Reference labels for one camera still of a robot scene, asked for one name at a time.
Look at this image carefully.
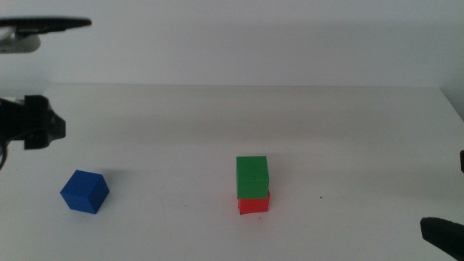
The blue cube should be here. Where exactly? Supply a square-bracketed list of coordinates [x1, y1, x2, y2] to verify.
[59, 169, 110, 215]

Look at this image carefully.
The red cube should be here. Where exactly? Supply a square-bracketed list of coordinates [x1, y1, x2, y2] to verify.
[237, 191, 271, 215]

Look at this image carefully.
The green cube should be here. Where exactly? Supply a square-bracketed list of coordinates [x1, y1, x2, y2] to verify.
[236, 155, 270, 200]

